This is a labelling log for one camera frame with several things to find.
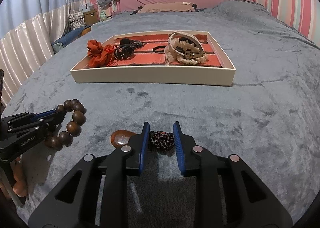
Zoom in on brown wooden bead bracelet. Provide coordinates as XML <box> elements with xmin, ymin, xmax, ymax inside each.
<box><xmin>44</xmin><ymin>98</ymin><xmax>87</xmax><ymax>151</ymax></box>

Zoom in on blue folded cloth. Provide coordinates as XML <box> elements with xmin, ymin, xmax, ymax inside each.
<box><xmin>51</xmin><ymin>26</ymin><xmax>91</xmax><ymax>54</ymax></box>

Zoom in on patterned fabric bag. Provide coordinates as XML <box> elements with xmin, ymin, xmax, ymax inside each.
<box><xmin>69</xmin><ymin>10</ymin><xmax>86</xmax><ymax>30</ymax></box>

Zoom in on black cord bracelet bundle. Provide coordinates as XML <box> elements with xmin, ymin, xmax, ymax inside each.
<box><xmin>113</xmin><ymin>40</ymin><xmax>147</xmax><ymax>60</ymax></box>

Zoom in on orange fabric scrunchie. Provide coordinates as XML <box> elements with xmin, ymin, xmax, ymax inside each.
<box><xmin>87</xmin><ymin>39</ymin><xmax>114</xmax><ymax>68</ymax></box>

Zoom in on cream satin curtain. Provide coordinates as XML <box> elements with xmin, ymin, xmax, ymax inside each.
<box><xmin>1</xmin><ymin>0</ymin><xmax>85</xmax><ymax>104</ymax></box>

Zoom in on brown storage box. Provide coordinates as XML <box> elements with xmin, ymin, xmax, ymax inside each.
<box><xmin>83</xmin><ymin>9</ymin><xmax>100</xmax><ymax>26</ymax></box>

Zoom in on dark braided cord bracelet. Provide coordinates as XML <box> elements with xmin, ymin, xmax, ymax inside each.
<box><xmin>149</xmin><ymin>130</ymin><xmax>176</xmax><ymax>151</ymax></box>

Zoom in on grey plush bed blanket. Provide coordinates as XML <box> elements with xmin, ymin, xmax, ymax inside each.
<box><xmin>3</xmin><ymin>0</ymin><xmax>319</xmax><ymax>221</ymax></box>

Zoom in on brown oval pendant stone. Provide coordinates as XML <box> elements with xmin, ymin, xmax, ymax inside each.
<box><xmin>110</xmin><ymin>129</ymin><xmax>135</xmax><ymax>148</ymax></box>

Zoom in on black hair tie red balls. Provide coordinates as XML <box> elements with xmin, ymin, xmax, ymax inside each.
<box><xmin>153</xmin><ymin>45</ymin><xmax>166</xmax><ymax>54</ymax></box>

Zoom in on cream organza scrunchie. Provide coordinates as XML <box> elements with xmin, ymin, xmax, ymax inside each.
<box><xmin>164</xmin><ymin>37</ymin><xmax>208</xmax><ymax>65</ymax></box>

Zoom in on black hair claw clip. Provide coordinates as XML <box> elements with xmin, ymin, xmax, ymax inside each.
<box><xmin>119</xmin><ymin>38</ymin><xmax>131</xmax><ymax>45</ymax></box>

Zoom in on tan pillow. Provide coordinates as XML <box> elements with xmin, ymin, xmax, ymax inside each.
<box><xmin>131</xmin><ymin>2</ymin><xmax>197</xmax><ymax>15</ymax></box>

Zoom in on beige jewelry tray brick lining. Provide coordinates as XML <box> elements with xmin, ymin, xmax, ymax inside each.
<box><xmin>70</xmin><ymin>30</ymin><xmax>236</xmax><ymax>86</ymax></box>

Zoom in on person's left hand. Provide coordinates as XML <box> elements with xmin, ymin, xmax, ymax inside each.
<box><xmin>10</xmin><ymin>156</ymin><xmax>28</xmax><ymax>198</ymax></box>

